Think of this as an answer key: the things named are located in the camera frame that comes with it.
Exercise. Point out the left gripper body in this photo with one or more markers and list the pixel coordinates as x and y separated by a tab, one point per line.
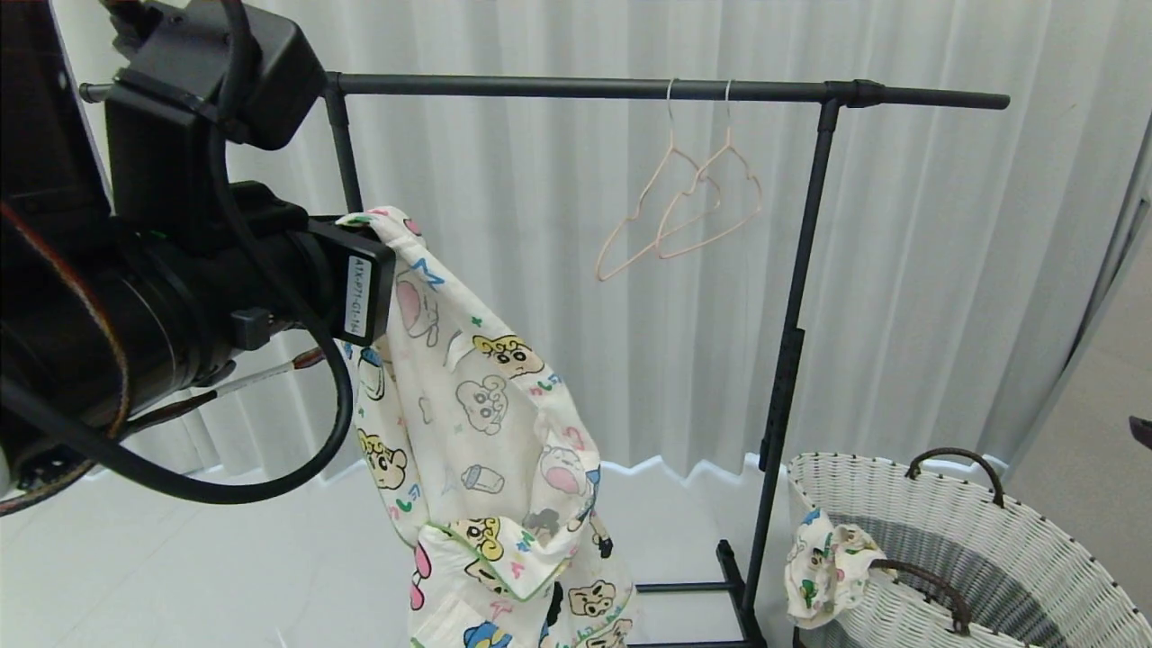
360	297

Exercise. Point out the cream printed shirt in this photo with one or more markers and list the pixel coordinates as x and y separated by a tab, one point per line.
486	423

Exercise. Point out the pink clothes hanger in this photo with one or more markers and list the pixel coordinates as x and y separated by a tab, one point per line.
728	126
671	135

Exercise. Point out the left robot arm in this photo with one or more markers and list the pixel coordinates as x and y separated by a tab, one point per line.
45	180

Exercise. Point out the black clothes rack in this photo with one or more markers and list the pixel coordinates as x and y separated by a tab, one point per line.
585	87

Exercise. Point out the white laundry basket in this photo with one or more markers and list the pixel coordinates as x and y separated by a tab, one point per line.
1062	558

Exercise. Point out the cream printed garment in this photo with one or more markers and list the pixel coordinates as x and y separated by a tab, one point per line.
823	567

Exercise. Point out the white curtain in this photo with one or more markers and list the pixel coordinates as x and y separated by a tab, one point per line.
900	270

